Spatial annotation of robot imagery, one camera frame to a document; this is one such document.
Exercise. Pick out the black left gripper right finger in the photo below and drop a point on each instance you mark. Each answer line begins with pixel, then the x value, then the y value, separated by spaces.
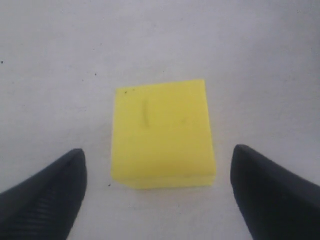
pixel 275 203

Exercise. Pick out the yellow foam cube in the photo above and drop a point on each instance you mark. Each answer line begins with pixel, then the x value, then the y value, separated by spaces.
pixel 161 136

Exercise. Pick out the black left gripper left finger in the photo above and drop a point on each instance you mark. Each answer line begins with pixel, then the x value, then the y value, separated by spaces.
pixel 46 205

